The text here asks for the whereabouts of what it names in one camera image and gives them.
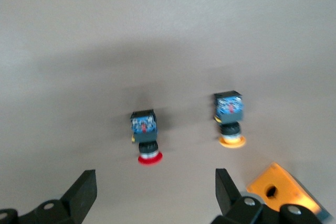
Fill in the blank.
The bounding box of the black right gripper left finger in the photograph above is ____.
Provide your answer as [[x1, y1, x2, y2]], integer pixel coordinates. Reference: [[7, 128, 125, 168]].
[[0, 169, 98, 224]]

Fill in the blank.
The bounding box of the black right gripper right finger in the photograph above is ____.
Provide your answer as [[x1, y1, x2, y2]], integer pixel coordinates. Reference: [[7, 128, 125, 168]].
[[211, 168, 325, 224]]

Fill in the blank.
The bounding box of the orange and black button box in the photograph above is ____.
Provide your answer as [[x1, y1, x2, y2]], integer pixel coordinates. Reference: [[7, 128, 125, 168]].
[[245, 161, 333, 221]]

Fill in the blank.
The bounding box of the red mushroom push button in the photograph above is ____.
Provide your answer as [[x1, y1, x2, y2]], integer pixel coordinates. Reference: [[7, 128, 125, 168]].
[[130, 109, 164, 167]]

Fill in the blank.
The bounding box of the yellow mushroom push button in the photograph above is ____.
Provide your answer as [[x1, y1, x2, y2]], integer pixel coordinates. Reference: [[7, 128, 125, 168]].
[[212, 90, 247, 150]]

